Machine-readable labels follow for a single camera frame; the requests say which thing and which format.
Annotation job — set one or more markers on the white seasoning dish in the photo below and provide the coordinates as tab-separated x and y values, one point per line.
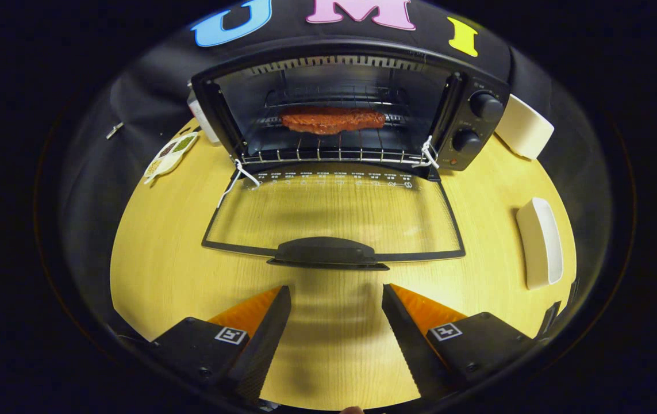
170	155

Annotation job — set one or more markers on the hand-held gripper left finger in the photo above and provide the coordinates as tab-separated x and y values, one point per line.
262	345

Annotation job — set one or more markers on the white rectangular plate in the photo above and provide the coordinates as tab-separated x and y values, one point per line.
535	247

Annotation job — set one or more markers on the white toaster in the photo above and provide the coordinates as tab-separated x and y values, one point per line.
526	129

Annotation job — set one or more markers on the small grey device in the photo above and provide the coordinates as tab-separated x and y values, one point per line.
202	123

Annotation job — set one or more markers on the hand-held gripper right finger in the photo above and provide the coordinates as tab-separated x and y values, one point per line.
408	345

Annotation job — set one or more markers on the silver cloth clip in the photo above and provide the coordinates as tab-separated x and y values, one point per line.
114	130

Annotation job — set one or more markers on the red meat steak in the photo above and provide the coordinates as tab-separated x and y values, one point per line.
334	121

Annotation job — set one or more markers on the black toaster oven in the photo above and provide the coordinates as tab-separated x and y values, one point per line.
480	80

